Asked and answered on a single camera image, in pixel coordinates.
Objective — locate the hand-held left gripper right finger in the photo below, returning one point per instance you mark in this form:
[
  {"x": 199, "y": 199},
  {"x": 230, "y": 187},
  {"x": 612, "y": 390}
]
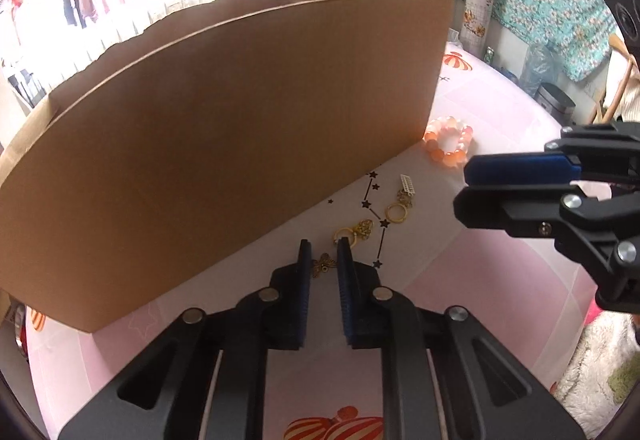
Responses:
[{"x": 344, "y": 300}]

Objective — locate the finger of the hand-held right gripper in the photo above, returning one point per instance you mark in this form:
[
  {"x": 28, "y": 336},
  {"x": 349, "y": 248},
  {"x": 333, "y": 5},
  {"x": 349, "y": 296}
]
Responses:
[
  {"x": 520, "y": 169},
  {"x": 500, "y": 212}
]

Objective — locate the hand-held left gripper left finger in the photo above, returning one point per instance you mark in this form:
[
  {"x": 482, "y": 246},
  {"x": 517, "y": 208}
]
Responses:
[{"x": 305, "y": 300}]

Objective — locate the small gold butterfly charm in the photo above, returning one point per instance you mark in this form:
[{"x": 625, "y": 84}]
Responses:
[{"x": 324, "y": 266}]

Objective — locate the gold flower charm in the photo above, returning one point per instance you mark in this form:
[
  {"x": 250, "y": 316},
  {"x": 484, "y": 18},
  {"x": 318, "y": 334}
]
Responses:
[{"x": 364, "y": 228}]

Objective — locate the white ladder charm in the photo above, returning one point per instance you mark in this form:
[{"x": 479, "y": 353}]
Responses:
[{"x": 406, "y": 184}]

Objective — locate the large cardboard box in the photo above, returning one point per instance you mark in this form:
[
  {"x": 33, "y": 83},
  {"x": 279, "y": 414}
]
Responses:
[{"x": 225, "y": 145}]

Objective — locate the wooden chair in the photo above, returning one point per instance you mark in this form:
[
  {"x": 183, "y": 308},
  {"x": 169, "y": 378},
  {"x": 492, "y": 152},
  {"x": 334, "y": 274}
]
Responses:
[{"x": 617, "y": 85}]

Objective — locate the metal bin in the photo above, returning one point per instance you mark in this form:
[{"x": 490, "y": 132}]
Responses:
[{"x": 555, "y": 101}]

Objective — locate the clear water bottle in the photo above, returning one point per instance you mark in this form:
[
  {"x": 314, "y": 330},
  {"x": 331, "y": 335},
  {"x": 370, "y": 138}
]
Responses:
[{"x": 539, "y": 67}]

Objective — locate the patterned paper roll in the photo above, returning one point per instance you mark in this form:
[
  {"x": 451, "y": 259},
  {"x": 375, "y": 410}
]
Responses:
[{"x": 475, "y": 5}]

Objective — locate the fluffy white green blanket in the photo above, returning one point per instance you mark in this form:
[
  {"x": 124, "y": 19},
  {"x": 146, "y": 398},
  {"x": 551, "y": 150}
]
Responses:
[{"x": 595, "y": 360}]

